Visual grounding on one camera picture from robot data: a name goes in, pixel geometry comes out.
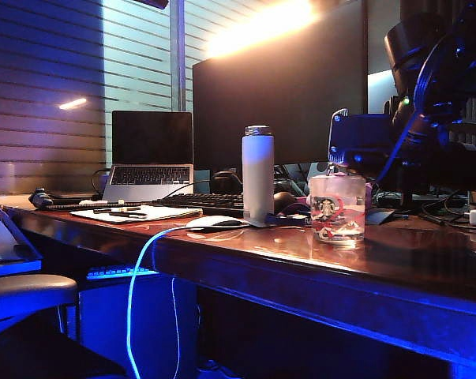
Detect white notepad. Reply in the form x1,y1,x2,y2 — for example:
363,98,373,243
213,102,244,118
69,204,204,226

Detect low side table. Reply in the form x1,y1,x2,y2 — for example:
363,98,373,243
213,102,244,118
0,205,43,278

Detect grey window post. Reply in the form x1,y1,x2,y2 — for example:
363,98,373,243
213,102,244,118
170,0,186,114

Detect thin white cable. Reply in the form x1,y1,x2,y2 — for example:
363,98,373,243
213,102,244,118
170,276,183,379

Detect white keyboard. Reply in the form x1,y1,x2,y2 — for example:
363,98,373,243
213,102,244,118
86,264,159,280

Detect white flat mouse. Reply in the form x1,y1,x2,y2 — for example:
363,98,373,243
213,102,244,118
186,215,250,233

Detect round padded stool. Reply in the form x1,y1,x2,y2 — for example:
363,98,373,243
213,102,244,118
0,275,81,344

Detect black keyboard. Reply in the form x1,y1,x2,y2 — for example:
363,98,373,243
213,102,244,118
149,193,245,218

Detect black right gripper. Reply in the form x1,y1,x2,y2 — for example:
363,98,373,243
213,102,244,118
381,129,476,194

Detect white cabinet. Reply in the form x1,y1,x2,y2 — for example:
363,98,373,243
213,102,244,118
79,272,200,379

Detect white thermos bottle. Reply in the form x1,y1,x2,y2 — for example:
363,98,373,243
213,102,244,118
241,125,275,223

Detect printed glass cup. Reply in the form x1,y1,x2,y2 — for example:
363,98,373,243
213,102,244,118
308,174,367,248

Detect blue booklet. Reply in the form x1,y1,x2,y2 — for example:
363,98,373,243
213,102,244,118
365,208,396,227

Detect black handheld gadget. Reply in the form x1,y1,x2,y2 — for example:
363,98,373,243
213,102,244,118
28,188,56,209

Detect white charging cable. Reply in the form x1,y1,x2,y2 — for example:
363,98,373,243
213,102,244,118
126,225,192,379

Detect silver laptop lid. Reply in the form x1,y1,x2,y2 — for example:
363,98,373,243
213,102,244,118
366,69,400,115

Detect black headphones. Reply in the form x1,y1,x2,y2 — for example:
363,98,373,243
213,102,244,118
209,170,244,195

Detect large black monitor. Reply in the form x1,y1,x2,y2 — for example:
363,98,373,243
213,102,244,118
192,0,369,178

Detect long black ribbed bar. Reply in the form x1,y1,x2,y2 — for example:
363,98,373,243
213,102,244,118
44,202,143,211

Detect open silver laptop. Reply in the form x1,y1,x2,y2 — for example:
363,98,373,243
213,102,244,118
102,110,195,203

